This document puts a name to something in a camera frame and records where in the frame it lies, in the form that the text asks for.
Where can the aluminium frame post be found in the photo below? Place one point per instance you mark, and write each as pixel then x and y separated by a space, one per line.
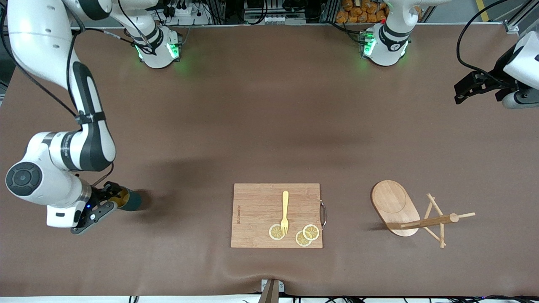
pixel 510 27

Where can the yellow plastic fork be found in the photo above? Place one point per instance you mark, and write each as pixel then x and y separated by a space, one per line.
pixel 285 202

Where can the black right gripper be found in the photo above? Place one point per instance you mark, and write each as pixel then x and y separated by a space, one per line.
pixel 102 193

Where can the bamboo cutting board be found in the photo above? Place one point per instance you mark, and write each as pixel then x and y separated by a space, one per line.
pixel 257 210

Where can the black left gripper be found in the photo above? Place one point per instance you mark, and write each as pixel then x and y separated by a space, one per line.
pixel 498 74

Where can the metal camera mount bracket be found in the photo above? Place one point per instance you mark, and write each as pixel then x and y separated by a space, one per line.
pixel 271 292

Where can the orange snack packets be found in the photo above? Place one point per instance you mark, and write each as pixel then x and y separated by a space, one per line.
pixel 362 12

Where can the dark green cup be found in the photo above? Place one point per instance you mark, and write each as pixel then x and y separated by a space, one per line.
pixel 132 201

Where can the wooden mug rack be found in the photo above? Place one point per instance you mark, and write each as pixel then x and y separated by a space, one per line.
pixel 391 202

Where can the white power strip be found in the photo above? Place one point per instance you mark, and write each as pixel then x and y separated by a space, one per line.
pixel 185 12

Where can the dried lemon slice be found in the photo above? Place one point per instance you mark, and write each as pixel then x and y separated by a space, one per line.
pixel 274 232
pixel 311 232
pixel 301 240

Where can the white terminal block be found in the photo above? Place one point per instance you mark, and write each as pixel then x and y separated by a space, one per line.
pixel 276 18

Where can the brown table mat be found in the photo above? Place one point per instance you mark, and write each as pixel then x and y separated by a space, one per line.
pixel 269 105

